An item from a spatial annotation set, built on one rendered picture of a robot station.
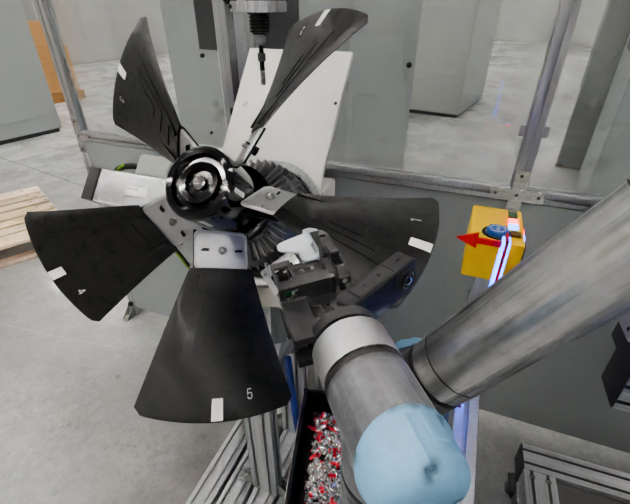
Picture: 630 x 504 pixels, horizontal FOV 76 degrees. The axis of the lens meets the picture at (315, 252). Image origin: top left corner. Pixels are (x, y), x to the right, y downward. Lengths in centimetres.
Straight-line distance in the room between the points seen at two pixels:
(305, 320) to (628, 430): 163
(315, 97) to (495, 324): 71
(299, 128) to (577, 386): 132
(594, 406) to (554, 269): 149
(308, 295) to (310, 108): 60
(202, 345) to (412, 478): 42
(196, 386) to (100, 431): 133
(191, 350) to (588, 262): 51
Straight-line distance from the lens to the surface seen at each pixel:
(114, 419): 197
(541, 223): 136
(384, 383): 32
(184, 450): 178
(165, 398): 65
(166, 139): 79
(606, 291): 35
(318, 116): 94
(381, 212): 62
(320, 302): 42
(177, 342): 64
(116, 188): 97
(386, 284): 43
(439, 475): 29
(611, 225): 34
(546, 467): 159
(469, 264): 86
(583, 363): 168
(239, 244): 68
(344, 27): 68
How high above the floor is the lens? 145
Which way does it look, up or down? 32 degrees down
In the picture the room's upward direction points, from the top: straight up
